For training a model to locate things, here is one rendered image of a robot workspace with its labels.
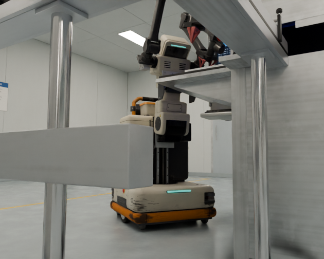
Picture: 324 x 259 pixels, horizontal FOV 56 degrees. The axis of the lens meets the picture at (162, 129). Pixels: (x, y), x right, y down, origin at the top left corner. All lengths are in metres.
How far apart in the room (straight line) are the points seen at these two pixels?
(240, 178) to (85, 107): 6.69
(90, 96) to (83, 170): 7.30
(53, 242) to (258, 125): 0.70
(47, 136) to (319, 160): 0.92
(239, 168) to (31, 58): 6.13
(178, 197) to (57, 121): 1.50
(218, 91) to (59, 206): 0.96
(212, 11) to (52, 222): 0.62
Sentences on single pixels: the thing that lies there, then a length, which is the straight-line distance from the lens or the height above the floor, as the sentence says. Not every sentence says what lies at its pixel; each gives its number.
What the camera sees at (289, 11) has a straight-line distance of 1.36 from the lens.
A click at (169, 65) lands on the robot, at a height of 1.15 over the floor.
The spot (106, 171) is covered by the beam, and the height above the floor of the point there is 0.46.
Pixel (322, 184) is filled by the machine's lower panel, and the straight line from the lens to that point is 1.23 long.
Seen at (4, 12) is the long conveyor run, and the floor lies 0.86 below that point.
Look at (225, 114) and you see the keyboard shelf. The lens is 2.17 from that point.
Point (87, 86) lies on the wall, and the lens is 7.88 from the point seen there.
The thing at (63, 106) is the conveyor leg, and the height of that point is 0.61.
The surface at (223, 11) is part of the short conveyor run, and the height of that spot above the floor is 0.84.
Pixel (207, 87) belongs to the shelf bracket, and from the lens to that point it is 1.49.
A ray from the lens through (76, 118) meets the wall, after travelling 7.53.
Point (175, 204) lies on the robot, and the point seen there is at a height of 0.16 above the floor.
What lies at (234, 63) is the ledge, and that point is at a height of 0.86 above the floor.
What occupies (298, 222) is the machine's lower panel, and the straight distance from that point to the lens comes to 1.26.
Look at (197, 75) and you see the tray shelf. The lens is 1.43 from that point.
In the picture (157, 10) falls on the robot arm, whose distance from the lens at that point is 2.09.
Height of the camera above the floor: 0.49
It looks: 5 degrees up
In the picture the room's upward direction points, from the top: straight up
